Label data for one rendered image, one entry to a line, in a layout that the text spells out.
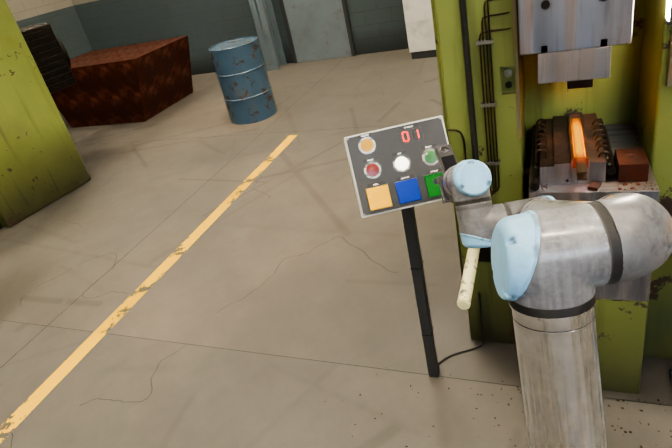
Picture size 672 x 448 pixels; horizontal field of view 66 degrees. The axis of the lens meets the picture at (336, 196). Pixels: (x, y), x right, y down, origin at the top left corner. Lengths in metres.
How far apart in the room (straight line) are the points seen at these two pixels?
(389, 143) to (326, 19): 6.59
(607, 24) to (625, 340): 1.15
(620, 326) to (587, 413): 1.36
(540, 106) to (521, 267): 1.62
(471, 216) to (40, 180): 4.90
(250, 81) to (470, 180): 4.91
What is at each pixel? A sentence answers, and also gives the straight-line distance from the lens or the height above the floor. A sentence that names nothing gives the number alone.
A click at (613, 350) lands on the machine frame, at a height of 0.22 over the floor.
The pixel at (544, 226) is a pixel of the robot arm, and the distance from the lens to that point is 0.73.
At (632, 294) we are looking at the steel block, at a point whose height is 0.50.
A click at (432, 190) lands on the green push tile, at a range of 1.74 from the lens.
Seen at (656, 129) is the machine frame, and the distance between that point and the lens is 2.00.
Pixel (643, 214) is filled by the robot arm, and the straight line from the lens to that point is 0.78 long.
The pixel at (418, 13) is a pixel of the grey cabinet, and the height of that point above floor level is 0.59.
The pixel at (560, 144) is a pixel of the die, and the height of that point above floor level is 0.99.
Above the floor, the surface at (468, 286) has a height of 0.64.
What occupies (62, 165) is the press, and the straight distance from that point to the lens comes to 5.84.
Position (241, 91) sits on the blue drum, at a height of 0.39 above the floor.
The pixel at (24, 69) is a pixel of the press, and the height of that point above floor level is 1.24.
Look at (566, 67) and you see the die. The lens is 1.74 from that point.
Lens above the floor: 1.83
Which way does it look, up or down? 27 degrees down
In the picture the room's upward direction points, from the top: 13 degrees counter-clockwise
